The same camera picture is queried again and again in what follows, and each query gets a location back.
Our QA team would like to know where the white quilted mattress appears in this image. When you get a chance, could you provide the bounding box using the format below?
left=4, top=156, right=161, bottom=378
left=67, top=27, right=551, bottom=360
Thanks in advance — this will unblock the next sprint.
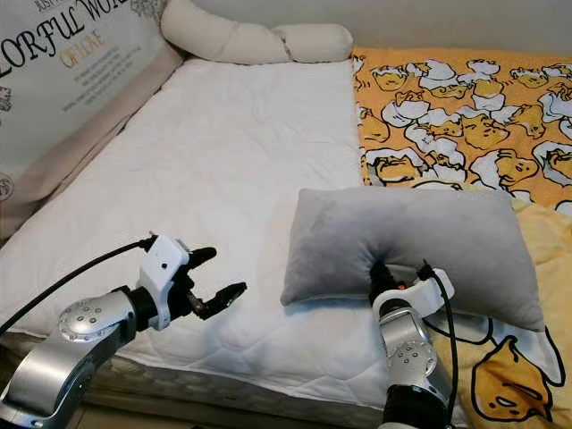
left=0, top=58, right=471, bottom=426

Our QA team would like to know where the grey plush pillow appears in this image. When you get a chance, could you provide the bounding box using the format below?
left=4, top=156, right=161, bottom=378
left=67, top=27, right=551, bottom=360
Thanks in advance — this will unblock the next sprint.
left=280, top=186, right=547, bottom=334

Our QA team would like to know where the grey printed headboard cushion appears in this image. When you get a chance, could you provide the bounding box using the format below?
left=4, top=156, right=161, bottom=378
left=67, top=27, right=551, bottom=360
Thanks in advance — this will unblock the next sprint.
left=0, top=0, right=185, bottom=244

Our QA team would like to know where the yellow cartoon print blanket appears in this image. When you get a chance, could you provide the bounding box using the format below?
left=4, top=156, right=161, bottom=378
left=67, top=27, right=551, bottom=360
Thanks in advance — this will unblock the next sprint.
left=350, top=45, right=572, bottom=426

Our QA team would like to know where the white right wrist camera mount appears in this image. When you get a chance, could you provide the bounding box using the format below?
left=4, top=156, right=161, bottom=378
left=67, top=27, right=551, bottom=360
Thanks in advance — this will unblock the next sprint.
left=375, top=268, right=456, bottom=319

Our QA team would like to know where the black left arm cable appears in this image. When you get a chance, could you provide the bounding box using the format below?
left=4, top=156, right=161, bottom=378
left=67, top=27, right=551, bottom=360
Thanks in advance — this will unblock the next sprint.
left=0, top=234, right=156, bottom=333

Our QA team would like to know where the cream twisted bolster cushion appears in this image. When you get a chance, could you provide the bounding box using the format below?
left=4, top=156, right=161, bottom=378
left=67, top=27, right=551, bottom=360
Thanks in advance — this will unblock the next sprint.
left=160, top=0, right=355, bottom=66

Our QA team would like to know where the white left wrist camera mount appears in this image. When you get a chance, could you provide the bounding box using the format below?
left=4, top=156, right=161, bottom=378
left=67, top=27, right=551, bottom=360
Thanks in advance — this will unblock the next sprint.
left=138, top=234, right=191, bottom=307

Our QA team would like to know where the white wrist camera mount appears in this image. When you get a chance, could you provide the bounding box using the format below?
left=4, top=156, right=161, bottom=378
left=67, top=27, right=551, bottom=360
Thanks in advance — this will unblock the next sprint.
left=138, top=234, right=191, bottom=307
left=375, top=268, right=456, bottom=319

